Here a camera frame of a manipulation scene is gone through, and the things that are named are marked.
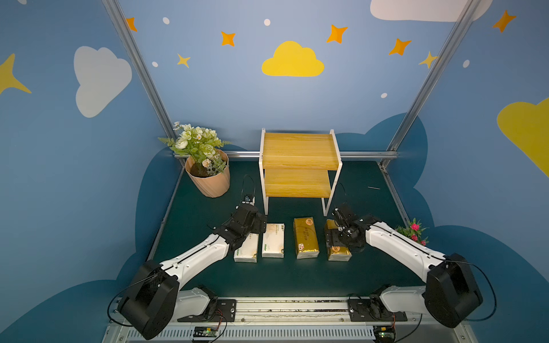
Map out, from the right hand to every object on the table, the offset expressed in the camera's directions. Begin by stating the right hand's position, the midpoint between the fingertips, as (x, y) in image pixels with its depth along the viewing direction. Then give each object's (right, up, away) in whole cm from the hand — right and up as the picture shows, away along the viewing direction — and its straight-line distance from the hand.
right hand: (340, 239), depth 87 cm
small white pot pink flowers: (+23, +6, -11) cm, 26 cm away
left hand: (-36, +11, 0) cm, 37 cm away
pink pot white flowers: (-58, +31, +9) cm, 66 cm away
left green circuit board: (-51, -28, -15) cm, 60 cm away
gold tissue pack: (-14, -2, -3) cm, 15 cm away
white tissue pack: (-38, -4, -3) cm, 38 cm away
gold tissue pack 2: (-3, -4, -5) cm, 7 cm away
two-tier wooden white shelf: (-18, +29, -12) cm, 37 cm away
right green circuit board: (+11, -29, -14) cm, 34 cm away
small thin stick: (+28, +20, +24) cm, 42 cm away
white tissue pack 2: (-28, -1, 0) cm, 28 cm away
